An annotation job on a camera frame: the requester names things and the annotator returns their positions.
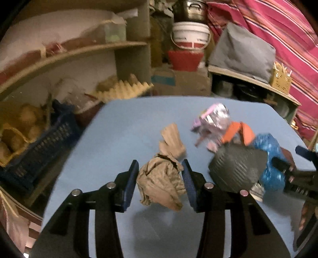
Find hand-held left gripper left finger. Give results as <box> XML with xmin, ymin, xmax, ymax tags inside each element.
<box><xmin>30</xmin><ymin>159</ymin><xmax>140</xmax><ymax>258</ymax></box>

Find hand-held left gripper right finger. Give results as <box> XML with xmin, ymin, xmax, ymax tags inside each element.
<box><xmin>181</xmin><ymin>159</ymin><xmax>292</xmax><ymax>258</ymax></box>

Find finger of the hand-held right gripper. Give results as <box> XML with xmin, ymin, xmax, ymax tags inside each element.
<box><xmin>295</xmin><ymin>146</ymin><xmax>318</xmax><ymax>162</ymax></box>
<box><xmin>272</xmin><ymin>157</ymin><xmax>295</xmax><ymax>174</ymax></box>

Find brown wrapper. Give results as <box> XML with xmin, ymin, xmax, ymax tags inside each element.
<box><xmin>281</xmin><ymin>147</ymin><xmax>296</xmax><ymax>169</ymax></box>

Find blue foil wrapper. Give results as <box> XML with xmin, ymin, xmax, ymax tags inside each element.
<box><xmin>252</xmin><ymin>133</ymin><xmax>286</xmax><ymax>190</ymax></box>

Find brown paper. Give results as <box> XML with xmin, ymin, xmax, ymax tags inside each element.
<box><xmin>137</xmin><ymin>123</ymin><xmax>187</xmax><ymax>212</ymax></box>

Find orange snack packet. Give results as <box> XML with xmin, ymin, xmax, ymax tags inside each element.
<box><xmin>221</xmin><ymin>121</ymin><xmax>256</xmax><ymax>145</ymax></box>

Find person's right hand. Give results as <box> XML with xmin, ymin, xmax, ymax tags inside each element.
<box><xmin>299</xmin><ymin>202</ymin><xmax>311</xmax><ymax>232</ymax></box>

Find blue tablecloth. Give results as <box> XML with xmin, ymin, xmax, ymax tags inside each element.
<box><xmin>41</xmin><ymin>95</ymin><xmax>308</xmax><ymax>258</ymax></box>

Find dark grey snack packet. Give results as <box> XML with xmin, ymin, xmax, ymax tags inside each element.
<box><xmin>208</xmin><ymin>144</ymin><xmax>269</xmax><ymax>193</ymax></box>

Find pink silver foil wrapper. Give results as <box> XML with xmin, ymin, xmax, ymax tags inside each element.
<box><xmin>191</xmin><ymin>103</ymin><xmax>231</xmax><ymax>152</ymax></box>

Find yellow utensil holder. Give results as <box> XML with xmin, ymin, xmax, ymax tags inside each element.
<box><xmin>270</xmin><ymin>62</ymin><xmax>293</xmax><ymax>95</ymax></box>

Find small wooden cabinet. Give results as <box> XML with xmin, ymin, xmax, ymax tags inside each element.
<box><xmin>208</xmin><ymin>65</ymin><xmax>302</xmax><ymax>124</ymax></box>

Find blue plastic crate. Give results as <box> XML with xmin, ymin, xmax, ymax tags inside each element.
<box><xmin>0</xmin><ymin>99</ymin><xmax>80</xmax><ymax>194</ymax></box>

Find yellow foam egg trays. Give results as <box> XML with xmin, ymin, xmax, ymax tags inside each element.
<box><xmin>96</xmin><ymin>74</ymin><xmax>154</xmax><ymax>100</ymax></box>

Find brown cardboard box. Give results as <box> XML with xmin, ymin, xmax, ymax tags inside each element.
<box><xmin>151</xmin><ymin>67</ymin><xmax>211</xmax><ymax>96</ymax></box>

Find clear plastic bag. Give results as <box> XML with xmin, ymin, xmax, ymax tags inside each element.
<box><xmin>53</xmin><ymin>77</ymin><xmax>101</xmax><ymax>115</ymax></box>

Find grey cloth cover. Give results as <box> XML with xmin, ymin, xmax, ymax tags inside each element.
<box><xmin>208</xmin><ymin>23</ymin><xmax>276</xmax><ymax>83</ymax></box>

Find pile of potatoes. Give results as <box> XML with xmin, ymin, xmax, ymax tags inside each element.
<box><xmin>0</xmin><ymin>103</ymin><xmax>48</xmax><ymax>167</ymax></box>

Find pink cloth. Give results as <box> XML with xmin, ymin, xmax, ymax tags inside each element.
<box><xmin>0</xmin><ymin>193</ymin><xmax>31</xmax><ymax>251</ymax></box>

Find red plastic basin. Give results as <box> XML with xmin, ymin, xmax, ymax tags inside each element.
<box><xmin>168</xmin><ymin>50</ymin><xmax>204</xmax><ymax>71</ymax></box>

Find red striped cloth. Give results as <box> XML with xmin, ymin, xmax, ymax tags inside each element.
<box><xmin>206</xmin><ymin>0</ymin><xmax>318</xmax><ymax>142</ymax></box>

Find tall wooden shelf unit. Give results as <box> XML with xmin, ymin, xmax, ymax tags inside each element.
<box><xmin>0</xmin><ymin>0</ymin><xmax>152</xmax><ymax>100</ymax></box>

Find yellow oil jug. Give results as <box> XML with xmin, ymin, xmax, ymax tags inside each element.
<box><xmin>150</xmin><ymin>15</ymin><xmax>173</xmax><ymax>67</ymax></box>

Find white plastic bucket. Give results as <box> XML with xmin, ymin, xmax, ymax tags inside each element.
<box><xmin>171</xmin><ymin>22</ymin><xmax>211</xmax><ymax>50</ymax></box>

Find metal cooking pot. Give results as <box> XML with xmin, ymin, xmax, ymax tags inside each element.
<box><xmin>174</xmin><ymin>0</ymin><xmax>208</xmax><ymax>23</ymax></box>

